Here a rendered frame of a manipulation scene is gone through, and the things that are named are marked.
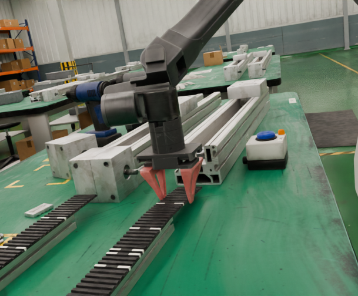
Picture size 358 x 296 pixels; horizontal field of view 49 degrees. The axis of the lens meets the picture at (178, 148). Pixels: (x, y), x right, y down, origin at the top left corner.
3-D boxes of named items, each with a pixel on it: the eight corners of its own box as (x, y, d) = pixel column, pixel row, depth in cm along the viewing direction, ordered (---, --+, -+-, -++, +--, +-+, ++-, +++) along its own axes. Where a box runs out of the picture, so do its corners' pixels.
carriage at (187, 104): (183, 126, 115) (180, 103, 113) (149, 129, 119) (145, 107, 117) (199, 115, 130) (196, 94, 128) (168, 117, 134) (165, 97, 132)
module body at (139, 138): (139, 186, 88) (131, 150, 86) (100, 187, 92) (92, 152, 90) (223, 112, 160) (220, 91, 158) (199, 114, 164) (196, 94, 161)
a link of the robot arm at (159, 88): (173, 83, 63) (177, 79, 68) (131, 88, 64) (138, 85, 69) (179, 125, 64) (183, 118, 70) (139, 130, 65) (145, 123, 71)
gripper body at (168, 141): (151, 155, 74) (144, 116, 72) (203, 152, 70) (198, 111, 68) (136, 166, 68) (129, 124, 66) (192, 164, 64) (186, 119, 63)
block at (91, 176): (130, 202, 79) (121, 157, 77) (78, 202, 84) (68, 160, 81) (148, 185, 87) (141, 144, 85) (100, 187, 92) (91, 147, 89)
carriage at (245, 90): (261, 104, 131) (259, 84, 129) (228, 107, 135) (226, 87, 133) (268, 96, 145) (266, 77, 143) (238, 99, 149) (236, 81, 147)
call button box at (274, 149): (285, 169, 84) (283, 141, 82) (240, 171, 88) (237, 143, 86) (288, 157, 91) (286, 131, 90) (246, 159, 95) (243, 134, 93)
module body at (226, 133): (221, 184, 81) (216, 144, 79) (176, 185, 85) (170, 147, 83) (270, 108, 153) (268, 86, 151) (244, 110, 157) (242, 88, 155)
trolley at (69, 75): (83, 138, 562) (67, 67, 537) (47, 143, 571) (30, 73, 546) (106, 123, 660) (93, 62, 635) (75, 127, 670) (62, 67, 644)
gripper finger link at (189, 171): (172, 195, 75) (164, 147, 73) (208, 194, 72) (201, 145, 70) (159, 210, 69) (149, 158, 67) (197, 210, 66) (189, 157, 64)
